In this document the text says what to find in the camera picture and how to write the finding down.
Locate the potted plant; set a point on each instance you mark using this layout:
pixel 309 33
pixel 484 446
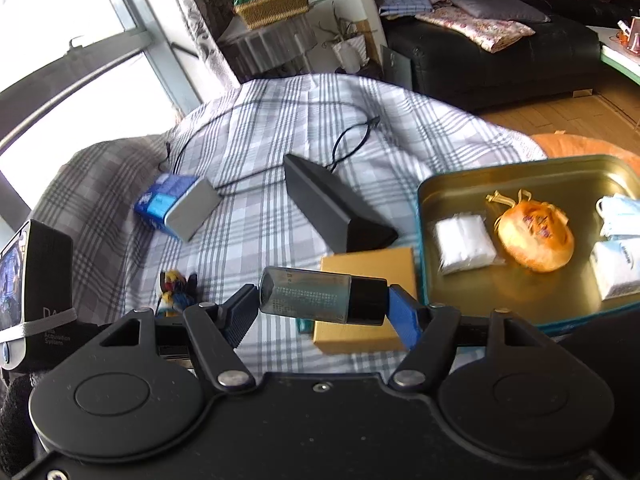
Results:
pixel 347 52

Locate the glass side table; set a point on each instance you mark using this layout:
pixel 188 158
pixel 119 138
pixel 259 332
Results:
pixel 270 47

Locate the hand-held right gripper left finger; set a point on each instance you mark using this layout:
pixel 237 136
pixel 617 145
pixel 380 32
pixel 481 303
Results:
pixel 240 315

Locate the grey plaid blanket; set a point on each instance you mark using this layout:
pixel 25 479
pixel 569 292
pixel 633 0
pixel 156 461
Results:
pixel 260 125

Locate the clear bottle with black cap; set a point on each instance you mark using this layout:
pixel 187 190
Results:
pixel 310 295

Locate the glass panel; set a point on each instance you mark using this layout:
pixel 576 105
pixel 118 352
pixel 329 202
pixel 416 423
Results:
pixel 395 67

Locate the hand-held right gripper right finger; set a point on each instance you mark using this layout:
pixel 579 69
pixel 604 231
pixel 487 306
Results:
pixel 405 315

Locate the wicker basket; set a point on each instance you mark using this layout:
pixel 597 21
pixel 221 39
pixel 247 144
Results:
pixel 272 7

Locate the gold metal tray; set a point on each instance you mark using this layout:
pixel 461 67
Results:
pixel 540 290

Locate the floral pillow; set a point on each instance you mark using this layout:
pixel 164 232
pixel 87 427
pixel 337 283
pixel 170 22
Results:
pixel 480 30

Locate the black leather sofa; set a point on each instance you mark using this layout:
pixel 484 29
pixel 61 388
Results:
pixel 500 75

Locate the blue checked cloth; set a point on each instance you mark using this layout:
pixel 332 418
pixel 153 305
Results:
pixel 405 2

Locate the small toy figure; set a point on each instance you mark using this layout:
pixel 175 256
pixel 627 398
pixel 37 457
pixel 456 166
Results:
pixel 172 292

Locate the patterned curtain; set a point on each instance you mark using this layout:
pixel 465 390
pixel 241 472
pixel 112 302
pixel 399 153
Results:
pixel 205 5

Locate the window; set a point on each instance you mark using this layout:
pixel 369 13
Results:
pixel 75 60

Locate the gold cardboard box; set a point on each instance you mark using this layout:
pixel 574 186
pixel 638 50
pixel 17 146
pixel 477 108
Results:
pixel 365 270

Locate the plain white tissue packet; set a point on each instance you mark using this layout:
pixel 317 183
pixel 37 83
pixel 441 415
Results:
pixel 462 245

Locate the glass coffee table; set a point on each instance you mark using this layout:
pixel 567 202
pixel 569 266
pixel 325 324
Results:
pixel 620 62

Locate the blue and white box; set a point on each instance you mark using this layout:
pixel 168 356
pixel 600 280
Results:
pixel 157 200

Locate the pink triangular desk calendar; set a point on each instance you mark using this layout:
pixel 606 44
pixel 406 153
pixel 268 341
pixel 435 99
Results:
pixel 632 35

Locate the printed white tissue packet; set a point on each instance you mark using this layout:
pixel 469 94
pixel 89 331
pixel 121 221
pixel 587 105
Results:
pixel 617 270

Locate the black triangular box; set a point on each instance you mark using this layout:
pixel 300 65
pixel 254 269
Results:
pixel 330 205

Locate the blue face mask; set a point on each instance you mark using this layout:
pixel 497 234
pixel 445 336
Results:
pixel 622 215

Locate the grey cushion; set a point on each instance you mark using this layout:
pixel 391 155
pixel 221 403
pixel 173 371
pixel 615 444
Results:
pixel 500 7

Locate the orange cushion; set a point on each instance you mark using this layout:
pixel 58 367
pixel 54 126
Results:
pixel 580 145

